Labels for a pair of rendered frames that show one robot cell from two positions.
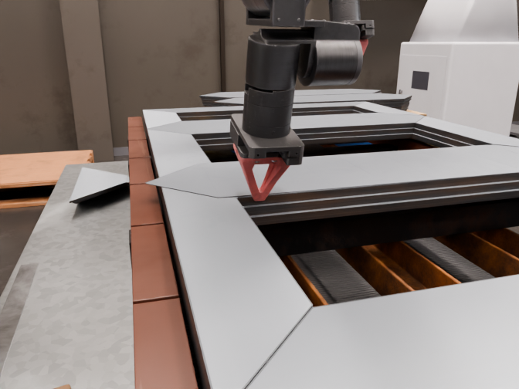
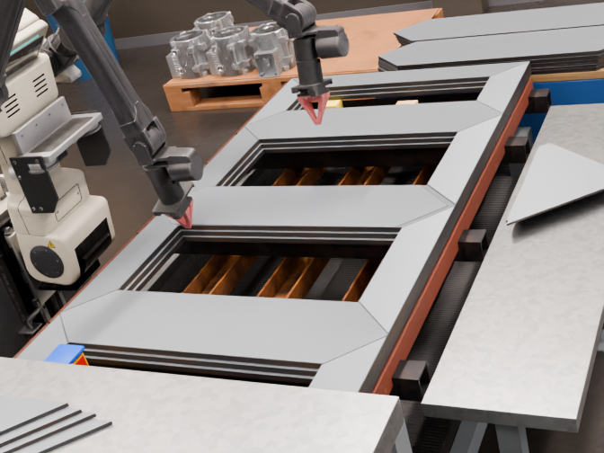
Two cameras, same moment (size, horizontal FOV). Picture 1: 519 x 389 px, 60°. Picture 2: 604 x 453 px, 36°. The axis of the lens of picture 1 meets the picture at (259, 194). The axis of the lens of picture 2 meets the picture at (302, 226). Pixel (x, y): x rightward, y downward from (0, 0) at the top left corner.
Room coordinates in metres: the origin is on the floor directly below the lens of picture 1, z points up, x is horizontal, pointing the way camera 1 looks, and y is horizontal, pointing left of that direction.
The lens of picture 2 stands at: (-0.58, -1.58, 1.80)
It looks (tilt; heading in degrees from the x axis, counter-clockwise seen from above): 28 degrees down; 47
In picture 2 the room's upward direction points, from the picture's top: 15 degrees counter-clockwise
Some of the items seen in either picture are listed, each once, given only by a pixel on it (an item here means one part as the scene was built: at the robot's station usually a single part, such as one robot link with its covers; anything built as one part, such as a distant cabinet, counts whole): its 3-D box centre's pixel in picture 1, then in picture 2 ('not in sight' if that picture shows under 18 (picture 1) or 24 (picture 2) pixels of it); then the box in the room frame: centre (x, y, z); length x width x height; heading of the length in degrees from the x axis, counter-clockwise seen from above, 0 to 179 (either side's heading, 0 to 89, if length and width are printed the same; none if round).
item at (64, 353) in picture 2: not in sight; (65, 359); (0.07, -0.17, 0.88); 0.06 x 0.06 x 0.02; 16
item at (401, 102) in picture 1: (306, 103); (507, 42); (1.76, -0.18, 0.82); 0.80 x 0.40 x 0.06; 106
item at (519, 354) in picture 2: not in sight; (560, 227); (0.96, -0.73, 0.74); 1.20 x 0.26 x 0.03; 16
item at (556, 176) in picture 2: not in sight; (570, 180); (1.11, -0.69, 0.77); 0.45 x 0.20 x 0.04; 16
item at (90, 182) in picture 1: (104, 182); not in sight; (1.12, 0.40, 0.70); 0.39 x 0.12 x 0.04; 16
